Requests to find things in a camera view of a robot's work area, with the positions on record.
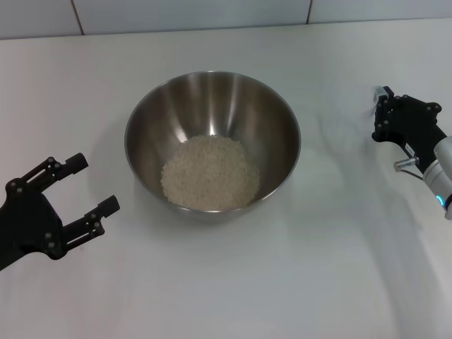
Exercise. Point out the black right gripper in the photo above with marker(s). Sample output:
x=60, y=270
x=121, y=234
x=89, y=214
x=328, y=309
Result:
x=413, y=130

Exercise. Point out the stainless steel mixing bowl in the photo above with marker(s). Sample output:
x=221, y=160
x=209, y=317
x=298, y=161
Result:
x=212, y=106

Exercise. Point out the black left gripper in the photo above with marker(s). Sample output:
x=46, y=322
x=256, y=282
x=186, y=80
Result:
x=28, y=226

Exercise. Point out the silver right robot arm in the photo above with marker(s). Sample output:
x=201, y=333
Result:
x=441, y=176

